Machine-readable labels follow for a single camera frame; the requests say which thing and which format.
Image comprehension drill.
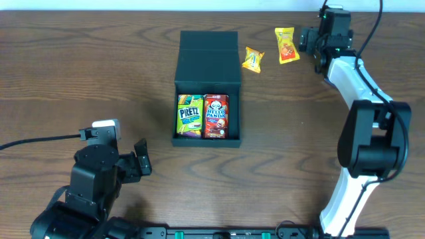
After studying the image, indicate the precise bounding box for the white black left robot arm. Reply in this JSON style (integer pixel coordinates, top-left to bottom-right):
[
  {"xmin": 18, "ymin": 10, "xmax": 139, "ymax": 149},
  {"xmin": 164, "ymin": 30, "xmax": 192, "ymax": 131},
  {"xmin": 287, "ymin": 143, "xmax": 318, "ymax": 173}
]
[{"xmin": 30, "ymin": 139, "xmax": 152, "ymax": 238}]

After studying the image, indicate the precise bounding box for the red Hello Panda box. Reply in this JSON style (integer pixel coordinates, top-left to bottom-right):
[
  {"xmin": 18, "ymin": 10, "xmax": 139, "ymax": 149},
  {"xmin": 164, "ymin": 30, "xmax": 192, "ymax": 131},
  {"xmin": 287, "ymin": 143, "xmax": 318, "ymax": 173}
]
[{"xmin": 203, "ymin": 94, "xmax": 229, "ymax": 139}]

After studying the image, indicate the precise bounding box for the black gift box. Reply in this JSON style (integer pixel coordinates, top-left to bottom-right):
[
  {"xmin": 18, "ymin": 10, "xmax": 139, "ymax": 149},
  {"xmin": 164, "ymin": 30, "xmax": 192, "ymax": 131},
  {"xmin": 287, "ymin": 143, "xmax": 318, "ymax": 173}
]
[{"xmin": 171, "ymin": 31, "xmax": 242, "ymax": 148}]

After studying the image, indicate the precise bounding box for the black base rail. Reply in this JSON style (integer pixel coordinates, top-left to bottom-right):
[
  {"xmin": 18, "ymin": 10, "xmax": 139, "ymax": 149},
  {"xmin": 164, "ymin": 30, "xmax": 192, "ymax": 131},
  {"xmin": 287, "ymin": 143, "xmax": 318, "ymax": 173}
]
[{"xmin": 137, "ymin": 220, "xmax": 391, "ymax": 239}]

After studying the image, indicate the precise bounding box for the yellow green Pretz box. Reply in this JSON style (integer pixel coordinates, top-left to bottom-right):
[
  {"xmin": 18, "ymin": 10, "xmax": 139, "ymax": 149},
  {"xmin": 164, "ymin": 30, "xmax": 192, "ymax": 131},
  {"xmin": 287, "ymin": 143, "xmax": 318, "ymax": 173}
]
[{"xmin": 176, "ymin": 94, "xmax": 204, "ymax": 138}]

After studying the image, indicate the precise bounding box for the yellow orange snack packet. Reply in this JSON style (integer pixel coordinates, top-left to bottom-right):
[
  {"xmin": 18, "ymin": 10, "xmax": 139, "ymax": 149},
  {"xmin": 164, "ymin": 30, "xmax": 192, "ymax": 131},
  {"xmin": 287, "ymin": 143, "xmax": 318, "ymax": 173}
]
[{"xmin": 274, "ymin": 27, "xmax": 299, "ymax": 64}]

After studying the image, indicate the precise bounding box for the small orange candy packet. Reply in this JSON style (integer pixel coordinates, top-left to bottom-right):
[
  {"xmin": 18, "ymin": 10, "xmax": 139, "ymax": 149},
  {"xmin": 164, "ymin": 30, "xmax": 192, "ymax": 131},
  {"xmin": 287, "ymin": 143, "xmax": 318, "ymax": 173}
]
[{"xmin": 242, "ymin": 46, "xmax": 264, "ymax": 73}]

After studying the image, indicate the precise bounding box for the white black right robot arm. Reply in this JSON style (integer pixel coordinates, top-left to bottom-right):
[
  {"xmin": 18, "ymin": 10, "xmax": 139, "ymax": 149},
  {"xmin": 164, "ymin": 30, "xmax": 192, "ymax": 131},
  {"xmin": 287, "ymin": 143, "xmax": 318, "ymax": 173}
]
[{"xmin": 299, "ymin": 4, "xmax": 411, "ymax": 238}]

